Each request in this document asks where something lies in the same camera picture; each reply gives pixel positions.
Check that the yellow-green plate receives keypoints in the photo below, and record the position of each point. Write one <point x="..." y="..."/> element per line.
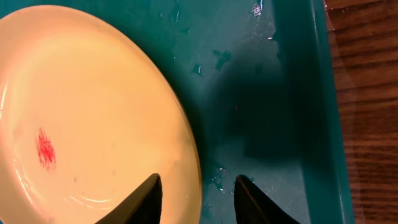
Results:
<point x="86" y="117"/>

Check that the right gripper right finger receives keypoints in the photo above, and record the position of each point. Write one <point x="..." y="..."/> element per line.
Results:
<point x="253" y="206"/>

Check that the teal plastic tray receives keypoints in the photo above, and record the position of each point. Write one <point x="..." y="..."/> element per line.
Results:
<point x="255" y="81"/>

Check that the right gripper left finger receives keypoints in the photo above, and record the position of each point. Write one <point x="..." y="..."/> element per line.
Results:
<point x="142" y="206"/>

